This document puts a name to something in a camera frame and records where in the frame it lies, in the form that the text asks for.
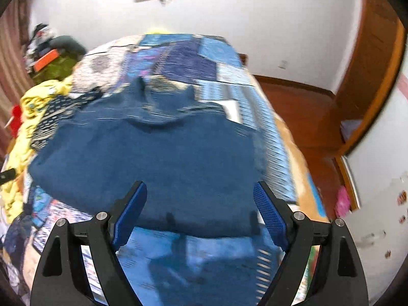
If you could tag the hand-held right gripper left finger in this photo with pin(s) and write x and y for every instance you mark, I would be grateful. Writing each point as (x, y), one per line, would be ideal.
(130, 216)

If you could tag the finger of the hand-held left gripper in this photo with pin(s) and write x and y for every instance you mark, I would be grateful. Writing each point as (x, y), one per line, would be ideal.
(7, 176)

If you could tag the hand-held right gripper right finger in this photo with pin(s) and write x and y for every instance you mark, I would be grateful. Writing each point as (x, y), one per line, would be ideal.
(271, 213)

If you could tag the blue denim jacket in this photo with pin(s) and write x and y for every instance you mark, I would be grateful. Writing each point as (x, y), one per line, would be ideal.
(153, 165)

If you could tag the pile of mixed clothes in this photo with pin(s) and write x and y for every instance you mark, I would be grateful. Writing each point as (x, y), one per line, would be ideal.
(40, 38)

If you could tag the red plush toy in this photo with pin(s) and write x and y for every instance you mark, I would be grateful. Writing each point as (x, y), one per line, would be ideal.
(15, 119)

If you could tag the orange bedsheet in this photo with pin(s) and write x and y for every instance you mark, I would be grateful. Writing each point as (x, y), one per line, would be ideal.
(298, 159)

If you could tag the pink bag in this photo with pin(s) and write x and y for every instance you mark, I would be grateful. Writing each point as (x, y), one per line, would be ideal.
(342, 205)

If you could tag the yellow printed blanket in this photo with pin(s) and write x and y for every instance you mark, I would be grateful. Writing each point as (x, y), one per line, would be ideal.
(28, 105)

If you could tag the brown striped curtain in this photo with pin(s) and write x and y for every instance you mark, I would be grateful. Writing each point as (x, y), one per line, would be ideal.
(11, 63)

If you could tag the purple cloth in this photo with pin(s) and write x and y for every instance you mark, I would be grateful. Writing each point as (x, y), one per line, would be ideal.
(350, 129)

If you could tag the white heart-print sliding door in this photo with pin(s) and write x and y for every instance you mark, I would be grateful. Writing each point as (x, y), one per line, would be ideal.
(382, 178)

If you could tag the green patterned cloth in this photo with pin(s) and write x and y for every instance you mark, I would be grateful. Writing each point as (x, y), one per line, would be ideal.
(57, 68)

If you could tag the orange box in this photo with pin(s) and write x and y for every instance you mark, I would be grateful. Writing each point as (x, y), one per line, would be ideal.
(46, 60)

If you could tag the grey garment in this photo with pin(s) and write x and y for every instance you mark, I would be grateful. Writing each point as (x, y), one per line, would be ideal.
(70, 44)

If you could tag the blue patchwork quilt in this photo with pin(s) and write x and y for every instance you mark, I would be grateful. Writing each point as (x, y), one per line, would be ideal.
(197, 60)

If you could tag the yellow plush pillow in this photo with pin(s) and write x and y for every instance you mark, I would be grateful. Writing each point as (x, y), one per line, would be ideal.
(157, 31)

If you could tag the wooden room door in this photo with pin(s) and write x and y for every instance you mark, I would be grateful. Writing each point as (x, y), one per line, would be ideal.
(363, 47)

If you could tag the white wall socket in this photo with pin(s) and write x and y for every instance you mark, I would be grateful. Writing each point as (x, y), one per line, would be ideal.
(282, 64)

